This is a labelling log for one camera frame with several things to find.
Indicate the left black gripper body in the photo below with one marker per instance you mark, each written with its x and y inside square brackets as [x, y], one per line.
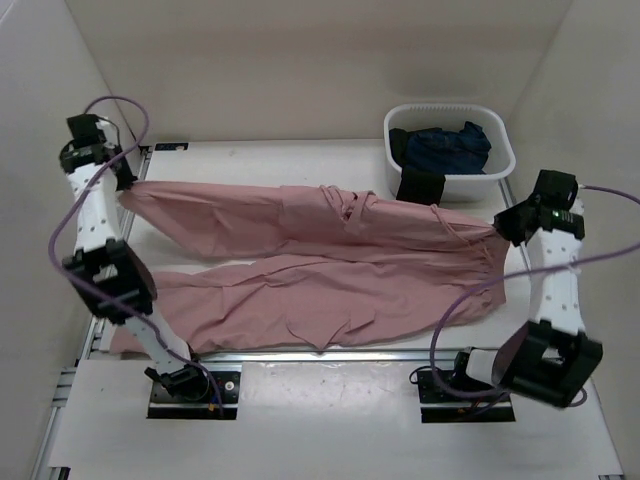
[124, 175]

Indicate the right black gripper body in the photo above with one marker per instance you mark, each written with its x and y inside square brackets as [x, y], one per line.
[508, 220]

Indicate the pink trousers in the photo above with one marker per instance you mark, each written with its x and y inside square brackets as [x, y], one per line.
[315, 266]

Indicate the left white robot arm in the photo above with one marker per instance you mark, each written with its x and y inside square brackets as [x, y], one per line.
[110, 278]

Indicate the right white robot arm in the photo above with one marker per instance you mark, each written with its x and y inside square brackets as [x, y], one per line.
[550, 357]

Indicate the blue label sticker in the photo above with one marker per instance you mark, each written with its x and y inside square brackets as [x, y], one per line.
[171, 146]

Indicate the dark blue garment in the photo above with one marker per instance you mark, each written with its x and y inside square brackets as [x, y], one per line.
[464, 152]

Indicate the black garment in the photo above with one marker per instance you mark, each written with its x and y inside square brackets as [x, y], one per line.
[417, 190]

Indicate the white plastic basket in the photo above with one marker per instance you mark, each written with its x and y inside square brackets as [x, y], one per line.
[458, 188]

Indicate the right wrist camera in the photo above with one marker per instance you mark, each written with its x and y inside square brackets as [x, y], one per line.
[555, 189]

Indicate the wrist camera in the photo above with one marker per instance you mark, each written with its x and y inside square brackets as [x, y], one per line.
[89, 129]
[555, 189]

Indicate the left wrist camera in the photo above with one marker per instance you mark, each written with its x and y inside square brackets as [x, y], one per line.
[89, 129]

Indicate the aluminium front rail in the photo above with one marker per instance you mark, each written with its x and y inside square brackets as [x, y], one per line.
[330, 356]

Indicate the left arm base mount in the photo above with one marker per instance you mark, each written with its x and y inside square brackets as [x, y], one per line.
[189, 394]

